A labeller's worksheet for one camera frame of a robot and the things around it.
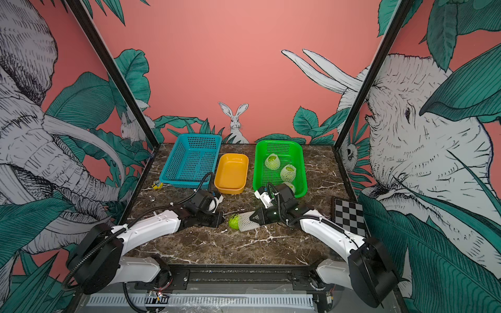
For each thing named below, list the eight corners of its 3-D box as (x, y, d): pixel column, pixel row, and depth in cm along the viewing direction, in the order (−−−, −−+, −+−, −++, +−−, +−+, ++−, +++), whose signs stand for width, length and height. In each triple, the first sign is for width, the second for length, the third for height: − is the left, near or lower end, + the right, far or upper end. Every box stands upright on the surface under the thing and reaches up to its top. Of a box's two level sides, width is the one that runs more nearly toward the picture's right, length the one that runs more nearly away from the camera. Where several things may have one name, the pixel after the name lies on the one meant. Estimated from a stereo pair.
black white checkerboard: (331, 229, 90) (333, 226, 87) (331, 200, 99) (333, 196, 97) (362, 236, 88) (366, 234, 85) (359, 206, 97) (362, 203, 95)
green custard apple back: (229, 231, 88) (227, 225, 83) (230, 220, 92) (229, 214, 86) (239, 231, 88) (238, 225, 83) (239, 220, 92) (239, 214, 86)
